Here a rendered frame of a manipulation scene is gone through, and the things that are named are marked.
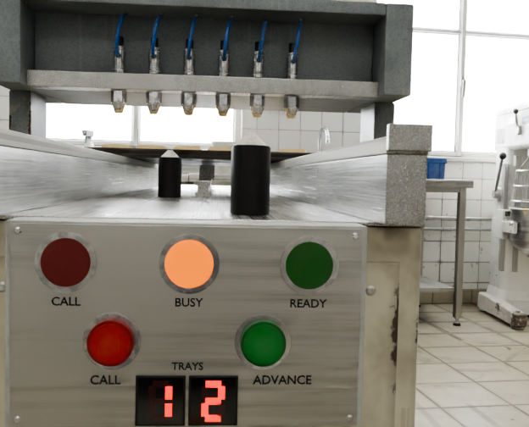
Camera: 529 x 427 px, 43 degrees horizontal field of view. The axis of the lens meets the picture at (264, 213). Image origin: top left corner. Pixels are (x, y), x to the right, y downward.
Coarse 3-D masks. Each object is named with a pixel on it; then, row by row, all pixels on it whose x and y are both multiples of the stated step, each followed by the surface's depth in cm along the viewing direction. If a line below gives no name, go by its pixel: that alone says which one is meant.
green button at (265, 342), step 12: (252, 324) 44; (264, 324) 44; (276, 324) 45; (252, 336) 44; (264, 336) 44; (276, 336) 44; (252, 348) 44; (264, 348) 44; (276, 348) 44; (252, 360) 44; (264, 360) 44; (276, 360) 45
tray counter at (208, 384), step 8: (208, 384) 45; (216, 384) 45; (208, 392) 45; (224, 392) 45; (208, 400) 45; (216, 400) 45; (208, 408) 45; (224, 408) 45; (208, 416) 45; (216, 416) 45
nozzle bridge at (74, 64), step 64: (0, 0) 112; (64, 0) 113; (128, 0) 113; (192, 0) 114; (256, 0) 115; (320, 0) 116; (0, 64) 112; (64, 64) 121; (128, 64) 122; (320, 64) 125; (384, 64) 118; (384, 128) 129
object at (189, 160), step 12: (132, 156) 113; (144, 156) 113; (156, 156) 113; (180, 156) 113; (192, 156) 114; (204, 156) 114; (216, 156) 114; (228, 156) 114; (276, 156) 115; (288, 156) 115; (300, 156) 115
